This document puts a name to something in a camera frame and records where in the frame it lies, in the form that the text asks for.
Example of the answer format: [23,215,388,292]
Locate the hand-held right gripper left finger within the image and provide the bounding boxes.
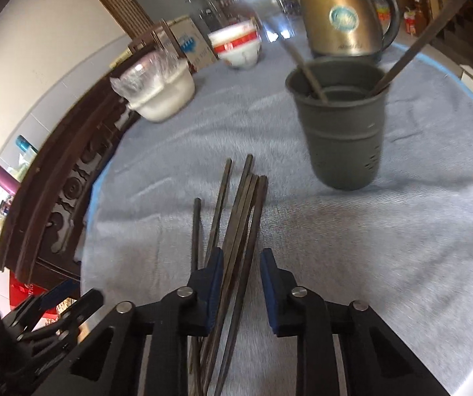
[34,247,225,396]

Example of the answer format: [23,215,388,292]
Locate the dark carved wooden sideboard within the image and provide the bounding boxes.
[0,29,171,285]

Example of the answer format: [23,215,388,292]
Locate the teal thermos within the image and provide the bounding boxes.
[16,134,39,155]

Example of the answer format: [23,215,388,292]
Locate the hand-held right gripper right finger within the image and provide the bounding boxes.
[260,248,456,396]

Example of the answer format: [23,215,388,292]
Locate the red and white bowl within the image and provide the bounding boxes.
[208,20,259,48]
[214,33,263,71]

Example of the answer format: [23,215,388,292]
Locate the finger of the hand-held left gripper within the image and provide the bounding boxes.
[16,289,106,347]
[1,279,79,331]

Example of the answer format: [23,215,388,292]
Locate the dark metal chopstick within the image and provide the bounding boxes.
[372,0,470,93]
[278,33,330,106]
[214,175,270,396]
[203,173,259,396]
[204,159,234,267]
[197,154,254,396]
[189,197,203,396]
[209,175,264,396]

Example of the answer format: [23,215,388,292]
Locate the blue underlay cloth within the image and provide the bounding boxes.
[80,47,473,265]

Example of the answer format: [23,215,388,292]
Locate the clear plastic bag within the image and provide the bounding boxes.
[110,49,189,106]

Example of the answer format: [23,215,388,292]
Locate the gold electric kettle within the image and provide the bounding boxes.
[299,0,400,63]

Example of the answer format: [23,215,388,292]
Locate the white basin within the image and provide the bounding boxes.
[127,60,196,123]

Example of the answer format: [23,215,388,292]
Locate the grey tablecloth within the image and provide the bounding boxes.
[80,12,473,396]

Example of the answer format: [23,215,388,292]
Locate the red gift bag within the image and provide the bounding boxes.
[9,272,59,331]

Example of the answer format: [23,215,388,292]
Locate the grey chopstick holder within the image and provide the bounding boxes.
[285,57,391,191]

